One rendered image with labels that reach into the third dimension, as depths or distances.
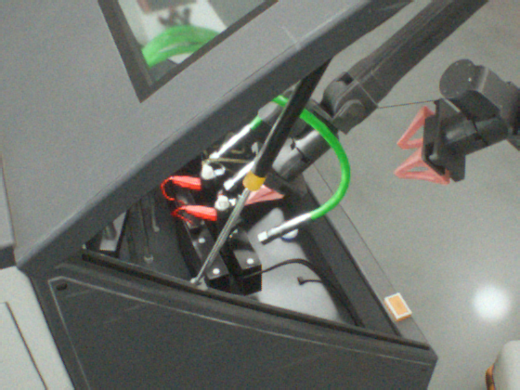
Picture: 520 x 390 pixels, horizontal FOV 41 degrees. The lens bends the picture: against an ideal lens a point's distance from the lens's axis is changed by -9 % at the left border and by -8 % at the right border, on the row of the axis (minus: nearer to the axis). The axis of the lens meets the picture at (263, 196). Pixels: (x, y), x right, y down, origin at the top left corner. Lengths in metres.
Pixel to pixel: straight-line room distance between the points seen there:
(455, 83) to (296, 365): 0.45
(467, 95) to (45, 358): 0.58
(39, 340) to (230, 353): 0.26
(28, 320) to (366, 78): 0.64
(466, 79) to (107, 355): 0.54
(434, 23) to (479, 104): 0.32
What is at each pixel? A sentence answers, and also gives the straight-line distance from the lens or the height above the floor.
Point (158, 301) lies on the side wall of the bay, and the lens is 0.82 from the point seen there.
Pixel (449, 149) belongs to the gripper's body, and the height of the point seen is 1.38.
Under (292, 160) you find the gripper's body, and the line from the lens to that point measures 1.18.
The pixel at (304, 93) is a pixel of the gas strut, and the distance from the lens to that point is 0.71.
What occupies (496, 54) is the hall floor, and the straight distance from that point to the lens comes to 3.84.
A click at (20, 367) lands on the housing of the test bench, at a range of 0.86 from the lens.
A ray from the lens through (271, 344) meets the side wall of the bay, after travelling 0.96.
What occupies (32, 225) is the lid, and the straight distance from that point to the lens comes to 0.70.
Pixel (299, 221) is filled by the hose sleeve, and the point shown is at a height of 1.15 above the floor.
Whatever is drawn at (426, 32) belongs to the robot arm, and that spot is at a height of 1.40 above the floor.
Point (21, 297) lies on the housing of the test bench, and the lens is 0.76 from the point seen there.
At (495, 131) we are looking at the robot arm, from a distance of 0.93.
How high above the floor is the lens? 1.99
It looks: 45 degrees down
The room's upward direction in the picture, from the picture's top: straight up
